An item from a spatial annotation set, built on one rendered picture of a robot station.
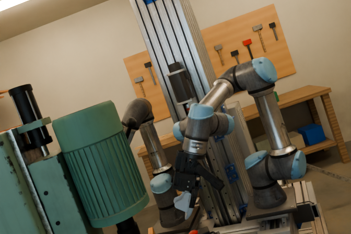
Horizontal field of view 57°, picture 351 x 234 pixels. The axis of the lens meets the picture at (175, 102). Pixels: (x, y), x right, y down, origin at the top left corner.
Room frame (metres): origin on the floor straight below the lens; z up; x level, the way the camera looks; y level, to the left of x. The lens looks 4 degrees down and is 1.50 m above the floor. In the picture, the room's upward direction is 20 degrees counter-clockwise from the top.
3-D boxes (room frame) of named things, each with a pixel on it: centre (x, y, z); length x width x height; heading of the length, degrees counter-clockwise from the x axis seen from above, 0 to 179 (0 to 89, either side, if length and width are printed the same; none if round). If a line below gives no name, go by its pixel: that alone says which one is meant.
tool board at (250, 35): (4.11, -0.55, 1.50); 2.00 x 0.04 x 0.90; 86
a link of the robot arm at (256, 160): (1.45, -0.27, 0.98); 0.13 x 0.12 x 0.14; 49
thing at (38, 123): (0.89, 0.39, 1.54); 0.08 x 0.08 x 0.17; 4
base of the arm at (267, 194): (1.46, -0.26, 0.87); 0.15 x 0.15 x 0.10
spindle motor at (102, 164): (0.90, 0.25, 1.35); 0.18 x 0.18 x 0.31
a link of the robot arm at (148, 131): (1.76, 0.19, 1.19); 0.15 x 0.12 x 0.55; 175
